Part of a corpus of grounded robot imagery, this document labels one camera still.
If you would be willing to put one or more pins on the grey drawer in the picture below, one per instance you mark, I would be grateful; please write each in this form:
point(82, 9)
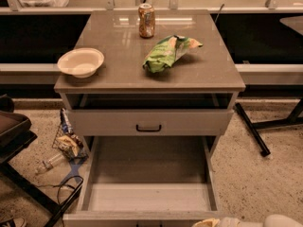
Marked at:
point(149, 122)
point(147, 181)

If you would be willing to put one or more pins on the green chip bag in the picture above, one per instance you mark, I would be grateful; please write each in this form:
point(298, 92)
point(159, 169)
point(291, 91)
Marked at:
point(168, 51)

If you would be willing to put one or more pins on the orange soda can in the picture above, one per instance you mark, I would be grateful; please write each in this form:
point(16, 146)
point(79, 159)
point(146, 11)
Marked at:
point(146, 20)

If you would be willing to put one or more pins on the sneaker shoe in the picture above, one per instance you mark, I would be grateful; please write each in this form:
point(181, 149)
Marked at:
point(14, 222)

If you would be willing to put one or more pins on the grey top drawer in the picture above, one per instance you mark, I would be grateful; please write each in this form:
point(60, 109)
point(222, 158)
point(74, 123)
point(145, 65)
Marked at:
point(149, 122)

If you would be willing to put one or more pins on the white bowl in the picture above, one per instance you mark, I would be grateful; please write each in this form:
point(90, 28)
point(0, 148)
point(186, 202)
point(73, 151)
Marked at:
point(81, 63)

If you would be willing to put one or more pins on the grey drawer cabinet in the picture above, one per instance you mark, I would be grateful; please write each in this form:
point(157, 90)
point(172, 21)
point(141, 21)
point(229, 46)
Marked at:
point(204, 78)

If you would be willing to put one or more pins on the wire basket with snacks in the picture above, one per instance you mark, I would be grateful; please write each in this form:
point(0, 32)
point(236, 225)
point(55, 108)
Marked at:
point(67, 141)

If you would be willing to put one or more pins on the black floor frame bar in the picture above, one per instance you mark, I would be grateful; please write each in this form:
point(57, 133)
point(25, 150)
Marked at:
point(56, 208)

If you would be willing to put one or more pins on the dark chair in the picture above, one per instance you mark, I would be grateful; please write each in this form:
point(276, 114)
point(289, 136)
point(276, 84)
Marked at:
point(15, 133)

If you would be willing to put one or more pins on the clear plastic bottle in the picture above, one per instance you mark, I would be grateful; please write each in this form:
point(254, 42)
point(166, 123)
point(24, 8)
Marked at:
point(49, 164)

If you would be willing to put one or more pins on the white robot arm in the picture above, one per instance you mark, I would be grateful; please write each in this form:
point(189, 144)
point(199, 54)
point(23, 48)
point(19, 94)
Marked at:
point(270, 221)

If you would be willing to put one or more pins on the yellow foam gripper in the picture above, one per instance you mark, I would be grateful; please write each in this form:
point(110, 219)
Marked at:
point(240, 222)

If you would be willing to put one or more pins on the black table leg frame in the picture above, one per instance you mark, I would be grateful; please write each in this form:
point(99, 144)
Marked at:
point(293, 119)

